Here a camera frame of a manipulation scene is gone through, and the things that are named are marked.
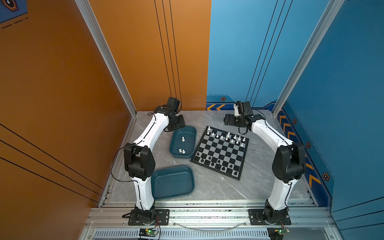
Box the black and silver chessboard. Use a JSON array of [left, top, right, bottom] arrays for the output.
[[190, 126, 250, 181]]

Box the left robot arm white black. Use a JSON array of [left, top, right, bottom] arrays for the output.
[[123, 97, 186, 224]]

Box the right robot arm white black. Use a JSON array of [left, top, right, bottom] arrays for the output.
[[224, 101, 306, 225]]

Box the teal tray with white pieces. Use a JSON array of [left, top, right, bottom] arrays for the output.
[[169, 126, 197, 159]]

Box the teal tray with black pieces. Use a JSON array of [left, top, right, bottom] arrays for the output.
[[151, 166, 195, 200]]

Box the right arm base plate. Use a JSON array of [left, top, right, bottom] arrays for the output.
[[248, 208, 292, 226]]

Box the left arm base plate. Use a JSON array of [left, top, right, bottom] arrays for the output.
[[128, 208, 170, 226]]

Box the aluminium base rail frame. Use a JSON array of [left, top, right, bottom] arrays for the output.
[[80, 199, 342, 240]]

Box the aluminium corner post left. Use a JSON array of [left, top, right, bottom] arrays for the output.
[[75, 0, 137, 117]]

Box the aluminium corner post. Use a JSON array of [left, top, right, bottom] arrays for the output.
[[272, 0, 345, 117], [75, 0, 137, 117]]

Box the aluminium corner post right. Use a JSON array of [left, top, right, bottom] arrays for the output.
[[272, 0, 345, 117]]

